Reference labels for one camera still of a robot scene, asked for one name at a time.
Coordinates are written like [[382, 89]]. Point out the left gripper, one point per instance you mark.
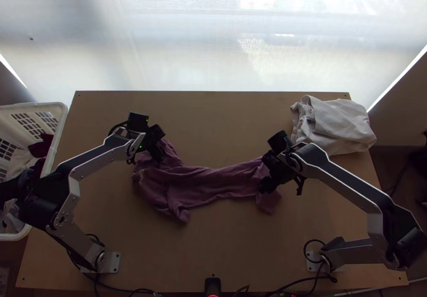
[[155, 140]]

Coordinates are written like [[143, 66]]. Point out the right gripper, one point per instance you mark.
[[275, 170]]

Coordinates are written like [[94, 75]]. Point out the purple t-shirt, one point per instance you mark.
[[206, 182]]

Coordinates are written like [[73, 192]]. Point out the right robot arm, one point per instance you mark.
[[337, 173]]

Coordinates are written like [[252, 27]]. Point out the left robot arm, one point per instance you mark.
[[96, 155]]

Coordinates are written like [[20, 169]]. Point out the white garment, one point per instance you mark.
[[337, 127]]

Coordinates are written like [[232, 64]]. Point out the heap of clothes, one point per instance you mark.
[[36, 147]]

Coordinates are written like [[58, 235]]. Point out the white laundry basket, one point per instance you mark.
[[20, 118]]

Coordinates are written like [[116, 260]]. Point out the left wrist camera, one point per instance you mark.
[[137, 121]]

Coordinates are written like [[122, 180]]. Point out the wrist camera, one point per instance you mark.
[[137, 121], [277, 140]]

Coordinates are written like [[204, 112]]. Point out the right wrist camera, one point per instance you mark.
[[277, 140]]

